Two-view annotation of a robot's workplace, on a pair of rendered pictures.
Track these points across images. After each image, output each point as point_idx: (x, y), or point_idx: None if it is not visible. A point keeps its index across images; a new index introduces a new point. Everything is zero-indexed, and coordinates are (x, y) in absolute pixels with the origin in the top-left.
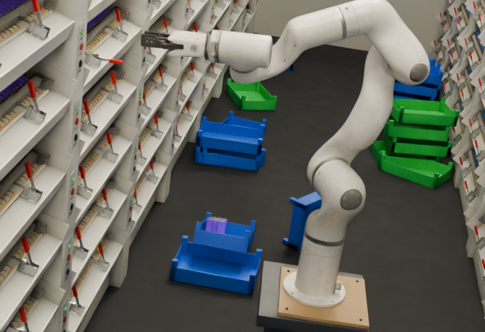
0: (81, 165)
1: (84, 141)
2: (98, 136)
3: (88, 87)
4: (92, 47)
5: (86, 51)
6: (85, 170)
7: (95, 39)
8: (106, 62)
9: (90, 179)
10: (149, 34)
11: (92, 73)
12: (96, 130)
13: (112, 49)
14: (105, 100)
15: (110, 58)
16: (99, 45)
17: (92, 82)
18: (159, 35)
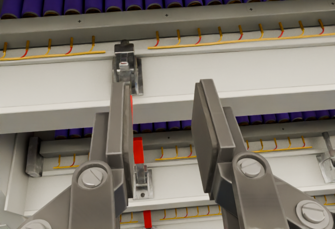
0: (149, 211)
1: (5, 207)
2: (175, 205)
3: (49, 124)
4: (230, 43)
5: (190, 44)
6: (208, 213)
7: (297, 29)
8: (190, 97)
9: (202, 228)
10: (199, 107)
11: (66, 99)
12: (162, 196)
13: (300, 75)
14: (305, 158)
15: (236, 93)
16: (262, 47)
17: (83, 120)
18: (217, 158)
